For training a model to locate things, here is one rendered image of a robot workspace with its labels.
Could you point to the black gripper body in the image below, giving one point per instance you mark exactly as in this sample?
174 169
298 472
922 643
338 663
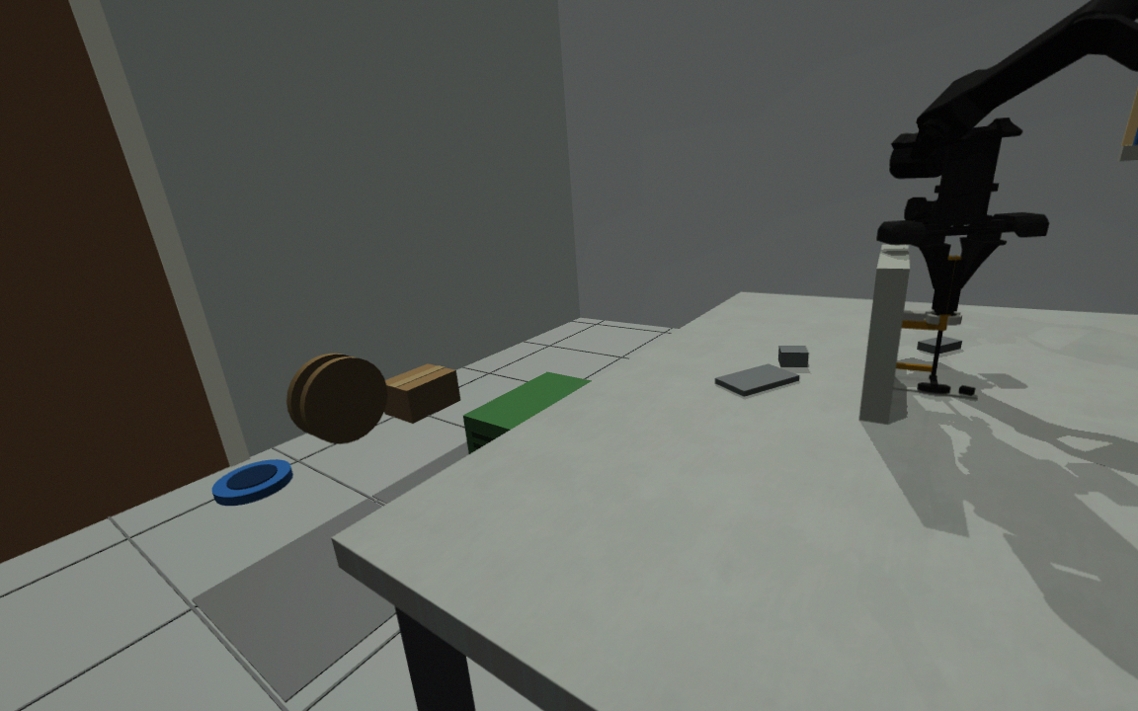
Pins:
963 201

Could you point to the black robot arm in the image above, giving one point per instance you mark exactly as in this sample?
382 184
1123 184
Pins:
949 145

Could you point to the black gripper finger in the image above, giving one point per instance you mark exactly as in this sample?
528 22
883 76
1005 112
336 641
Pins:
936 256
976 252

